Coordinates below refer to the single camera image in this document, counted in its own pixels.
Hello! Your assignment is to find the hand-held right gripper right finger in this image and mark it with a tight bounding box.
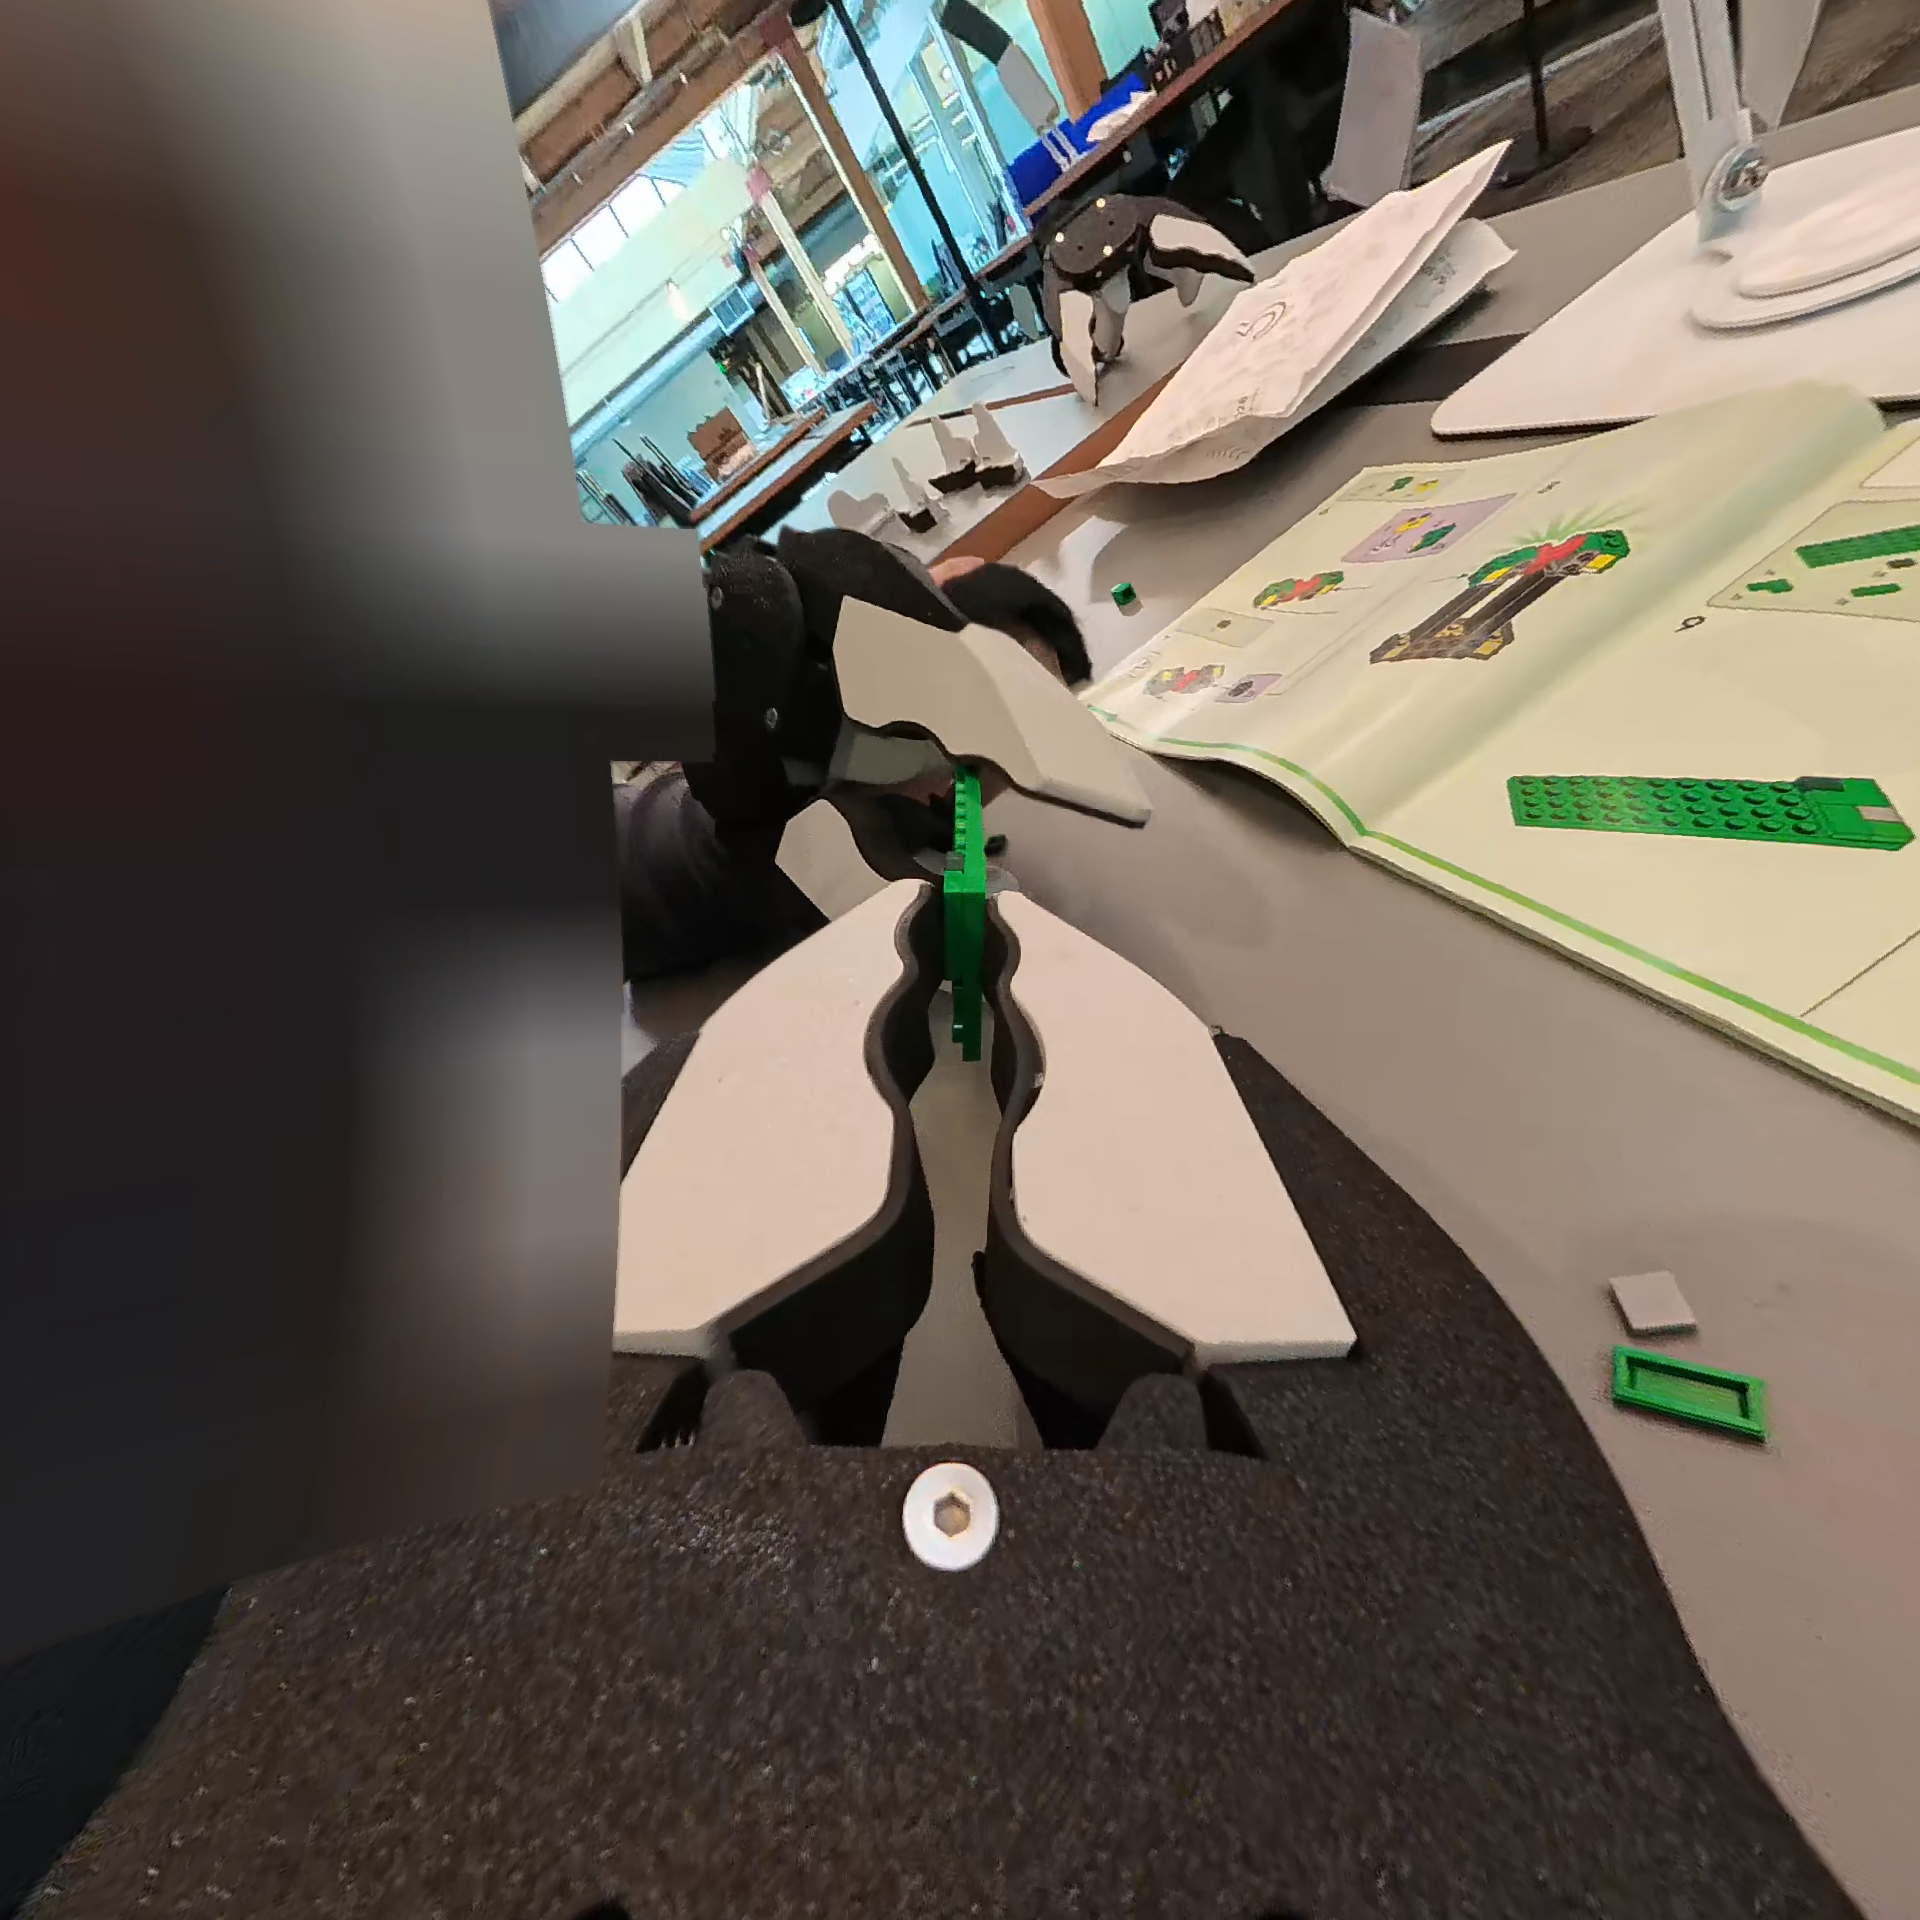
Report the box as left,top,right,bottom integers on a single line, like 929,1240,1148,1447
976,891,1362,1370

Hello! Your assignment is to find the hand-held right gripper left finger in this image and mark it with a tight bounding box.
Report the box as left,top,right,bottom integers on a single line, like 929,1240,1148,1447
618,887,935,1362

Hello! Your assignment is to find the person's left forearm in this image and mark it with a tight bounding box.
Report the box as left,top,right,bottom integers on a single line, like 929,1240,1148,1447
614,768,811,979

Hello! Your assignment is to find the green studded brick plate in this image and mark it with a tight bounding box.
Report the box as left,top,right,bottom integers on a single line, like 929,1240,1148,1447
938,774,1003,1069

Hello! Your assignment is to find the green frame brick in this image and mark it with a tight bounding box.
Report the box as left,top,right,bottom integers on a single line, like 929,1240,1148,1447
1609,1337,1776,1447

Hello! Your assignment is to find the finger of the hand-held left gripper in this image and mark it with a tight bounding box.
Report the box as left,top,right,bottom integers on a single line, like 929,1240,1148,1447
825,594,1161,836
777,788,938,920

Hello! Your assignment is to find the idle black gripper device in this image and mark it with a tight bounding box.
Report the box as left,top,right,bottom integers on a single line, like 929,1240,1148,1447
1037,193,1261,410

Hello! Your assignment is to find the building instruction booklet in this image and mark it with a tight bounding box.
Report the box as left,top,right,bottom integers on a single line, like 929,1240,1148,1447
1087,386,1920,1129

